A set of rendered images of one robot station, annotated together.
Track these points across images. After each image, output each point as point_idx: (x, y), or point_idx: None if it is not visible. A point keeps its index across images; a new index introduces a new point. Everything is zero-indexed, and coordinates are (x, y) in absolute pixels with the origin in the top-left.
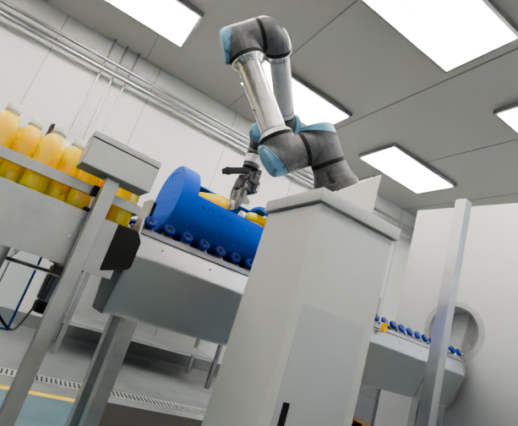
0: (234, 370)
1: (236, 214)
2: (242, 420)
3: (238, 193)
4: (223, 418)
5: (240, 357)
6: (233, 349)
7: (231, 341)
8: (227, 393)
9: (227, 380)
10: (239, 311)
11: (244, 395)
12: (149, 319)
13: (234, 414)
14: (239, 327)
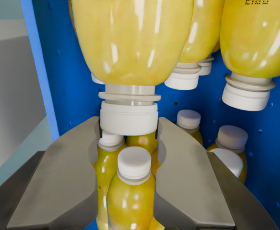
0: (10, 28)
1: (38, 77)
2: None
3: (69, 164)
4: (23, 26)
5: None
6: (15, 31)
7: (21, 33)
8: (20, 27)
9: (22, 28)
10: (7, 36)
11: None
12: None
13: (5, 24)
14: (4, 33)
